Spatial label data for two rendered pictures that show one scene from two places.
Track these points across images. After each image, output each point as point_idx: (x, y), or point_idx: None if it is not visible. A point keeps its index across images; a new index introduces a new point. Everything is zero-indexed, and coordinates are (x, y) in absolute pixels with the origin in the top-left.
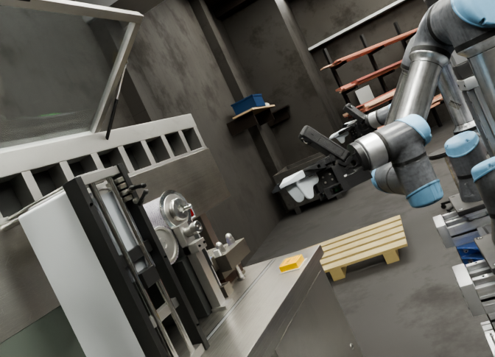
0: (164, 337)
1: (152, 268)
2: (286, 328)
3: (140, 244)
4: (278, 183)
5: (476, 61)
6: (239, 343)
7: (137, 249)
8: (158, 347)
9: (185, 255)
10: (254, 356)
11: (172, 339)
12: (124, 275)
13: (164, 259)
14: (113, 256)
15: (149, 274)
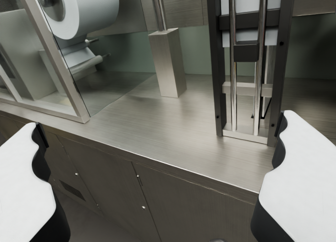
0: (231, 105)
1: (251, 46)
2: None
3: (259, 11)
4: (284, 116)
5: None
6: (259, 174)
7: (253, 15)
8: (215, 106)
9: None
10: (236, 191)
11: (315, 112)
12: (211, 37)
13: (278, 45)
14: (208, 13)
15: (242, 50)
